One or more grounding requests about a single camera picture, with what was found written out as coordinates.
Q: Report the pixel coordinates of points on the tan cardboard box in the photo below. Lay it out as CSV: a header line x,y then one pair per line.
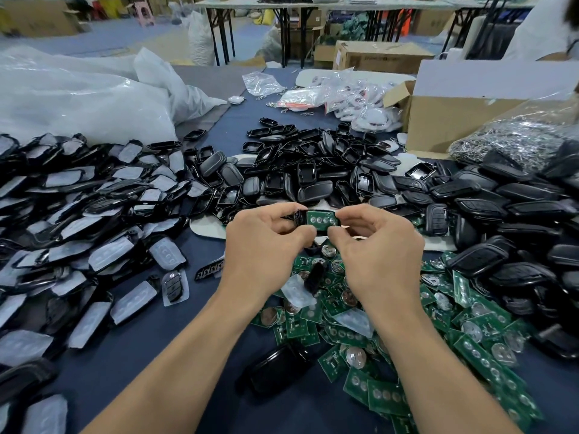
x,y
41,18

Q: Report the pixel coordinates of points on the large white plastic bag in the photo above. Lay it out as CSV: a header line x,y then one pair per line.
x,y
77,96

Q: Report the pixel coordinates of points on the pink plastic stool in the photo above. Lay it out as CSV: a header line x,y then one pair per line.
x,y
144,13

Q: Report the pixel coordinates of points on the clear plastic film piece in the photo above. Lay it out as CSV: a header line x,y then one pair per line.
x,y
298,292

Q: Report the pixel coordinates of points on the lone glossy black shell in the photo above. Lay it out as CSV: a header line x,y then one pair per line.
x,y
274,372

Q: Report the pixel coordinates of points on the heap of clear parts bags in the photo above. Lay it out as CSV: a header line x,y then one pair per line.
x,y
362,105

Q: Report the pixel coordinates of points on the person's left forearm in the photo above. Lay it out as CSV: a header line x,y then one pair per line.
x,y
172,370

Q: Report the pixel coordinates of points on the black rubber button pad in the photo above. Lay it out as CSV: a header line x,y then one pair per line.
x,y
314,275

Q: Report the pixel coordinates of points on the person's right hand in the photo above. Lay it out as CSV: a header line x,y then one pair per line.
x,y
380,257

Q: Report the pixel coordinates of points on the black metal table frame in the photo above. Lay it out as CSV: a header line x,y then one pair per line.
x,y
220,33

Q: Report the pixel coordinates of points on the clear bag of metal parts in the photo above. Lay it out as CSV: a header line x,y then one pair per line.
x,y
525,142

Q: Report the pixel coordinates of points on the clear bag with red label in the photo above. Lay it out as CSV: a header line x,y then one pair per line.
x,y
298,99

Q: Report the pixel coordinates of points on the pile of shells with pads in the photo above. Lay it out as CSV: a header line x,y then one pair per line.
x,y
81,230

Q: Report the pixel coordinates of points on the small green circuit board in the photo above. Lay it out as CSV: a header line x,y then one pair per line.
x,y
321,219

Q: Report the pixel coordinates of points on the pile of green circuit boards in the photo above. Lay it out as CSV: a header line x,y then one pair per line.
x,y
470,343

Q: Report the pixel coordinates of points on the small crumpled clear plastic bag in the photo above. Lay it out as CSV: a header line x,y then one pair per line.
x,y
263,84

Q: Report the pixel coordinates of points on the small black button strip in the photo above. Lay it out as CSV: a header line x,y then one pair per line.
x,y
210,268

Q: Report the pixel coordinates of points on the white sack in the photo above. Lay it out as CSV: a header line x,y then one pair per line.
x,y
200,36

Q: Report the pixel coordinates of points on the pile of assembled black fobs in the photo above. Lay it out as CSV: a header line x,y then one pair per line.
x,y
516,230

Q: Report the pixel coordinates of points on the large open cardboard box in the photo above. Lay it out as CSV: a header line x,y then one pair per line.
x,y
461,123

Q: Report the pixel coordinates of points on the person's left hand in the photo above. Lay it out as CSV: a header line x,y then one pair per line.
x,y
262,253

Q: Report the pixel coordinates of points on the person's right forearm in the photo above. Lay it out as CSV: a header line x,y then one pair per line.
x,y
448,379

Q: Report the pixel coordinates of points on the long white table top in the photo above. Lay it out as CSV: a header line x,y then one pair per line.
x,y
425,6

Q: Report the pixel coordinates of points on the pile of black shell halves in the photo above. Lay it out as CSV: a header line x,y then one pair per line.
x,y
321,162

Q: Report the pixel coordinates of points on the brown cardboard box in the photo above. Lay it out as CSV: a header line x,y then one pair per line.
x,y
384,58

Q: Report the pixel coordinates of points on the small white object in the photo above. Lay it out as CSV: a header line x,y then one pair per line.
x,y
236,99

